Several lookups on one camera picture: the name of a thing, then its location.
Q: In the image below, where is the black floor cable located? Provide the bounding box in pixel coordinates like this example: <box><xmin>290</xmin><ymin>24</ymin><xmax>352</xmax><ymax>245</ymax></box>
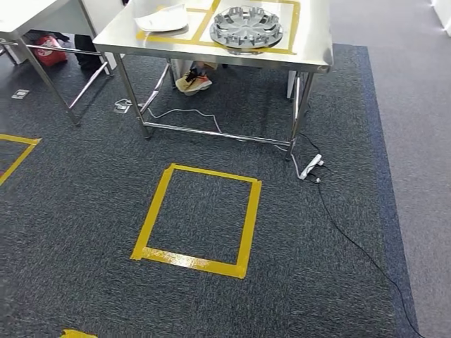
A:
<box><xmin>307</xmin><ymin>173</ymin><xmax>427</xmax><ymax>338</ymax></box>

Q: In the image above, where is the person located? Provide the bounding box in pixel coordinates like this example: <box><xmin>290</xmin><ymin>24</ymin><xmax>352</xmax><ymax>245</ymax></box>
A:
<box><xmin>171</xmin><ymin>58</ymin><xmax>219</xmax><ymax>97</ymax></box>
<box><xmin>72</xmin><ymin>33</ymin><xmax>103</xmax><ymax>72</ymax></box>

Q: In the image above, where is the white floor cable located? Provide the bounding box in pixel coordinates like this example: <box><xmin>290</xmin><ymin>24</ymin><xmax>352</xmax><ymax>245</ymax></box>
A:
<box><xmin>139</xmin><ymin>103</ymin><xmax>223</xmax><ymax>134</ymax></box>

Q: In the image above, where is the white panel furniture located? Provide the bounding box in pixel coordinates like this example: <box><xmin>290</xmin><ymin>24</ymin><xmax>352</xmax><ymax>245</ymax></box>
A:
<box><xmin>431</xmin><ymin>0</ymin><xmax>451</xmax><ymax>37</ymax></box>

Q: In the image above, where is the red object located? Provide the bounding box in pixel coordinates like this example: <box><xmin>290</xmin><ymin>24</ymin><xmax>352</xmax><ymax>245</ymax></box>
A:
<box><xmin>33</xmin><ymin>35</ymin><xmax>68</xmax><ymax>67</ymax></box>

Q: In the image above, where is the steel top workbench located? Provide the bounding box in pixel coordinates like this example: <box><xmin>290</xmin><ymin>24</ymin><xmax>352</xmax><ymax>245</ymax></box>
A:
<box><xmin>92</xmin><ymin>0</ymin><xmax>333</xmax><ymax>162</ymax></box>

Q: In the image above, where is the white mirror cover part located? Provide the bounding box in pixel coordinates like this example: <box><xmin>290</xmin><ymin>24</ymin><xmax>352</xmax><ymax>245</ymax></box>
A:
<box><xmin>134</xmin><ymin>4</ymin><xmax>190</xmax><ymax>34</ymax></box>

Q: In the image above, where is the yellow floor tape square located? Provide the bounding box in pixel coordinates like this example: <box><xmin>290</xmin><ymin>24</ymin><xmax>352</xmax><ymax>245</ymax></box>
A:
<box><xmin>130</xmin><ymin>163</ymin><xmax>263</xmax><ymax>280</ymax></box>

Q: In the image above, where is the grey plastic wheel hubcap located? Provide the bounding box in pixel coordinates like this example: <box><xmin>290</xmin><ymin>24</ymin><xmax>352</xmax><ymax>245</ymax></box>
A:
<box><xmin>209</xmin><ymin>5</ymin><xmax>283</xmax><ymax>50</ymax></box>

